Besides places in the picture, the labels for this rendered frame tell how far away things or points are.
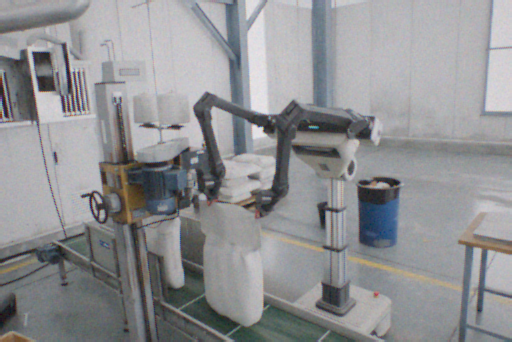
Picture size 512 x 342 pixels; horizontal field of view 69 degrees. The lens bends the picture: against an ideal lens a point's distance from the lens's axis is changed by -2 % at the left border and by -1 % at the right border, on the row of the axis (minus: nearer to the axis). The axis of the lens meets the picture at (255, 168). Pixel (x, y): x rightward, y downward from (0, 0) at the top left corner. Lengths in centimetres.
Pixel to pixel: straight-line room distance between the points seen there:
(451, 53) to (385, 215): 621
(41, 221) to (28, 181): 48
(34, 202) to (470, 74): 850
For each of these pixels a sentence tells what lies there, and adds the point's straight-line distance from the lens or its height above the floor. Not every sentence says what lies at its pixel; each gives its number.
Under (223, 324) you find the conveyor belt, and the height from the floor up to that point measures 38.
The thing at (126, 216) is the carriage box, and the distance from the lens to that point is 210.
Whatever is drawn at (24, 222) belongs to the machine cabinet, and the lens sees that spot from 483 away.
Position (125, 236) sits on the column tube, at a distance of 219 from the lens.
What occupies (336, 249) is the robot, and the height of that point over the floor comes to 69.
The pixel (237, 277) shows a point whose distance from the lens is 215.
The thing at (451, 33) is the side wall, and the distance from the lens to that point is 975.
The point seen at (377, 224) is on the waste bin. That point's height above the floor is 26.
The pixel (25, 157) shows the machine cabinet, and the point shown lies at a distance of 472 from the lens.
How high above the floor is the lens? 170
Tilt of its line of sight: 12 degrees down
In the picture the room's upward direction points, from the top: 3 degrees counter-clockwise
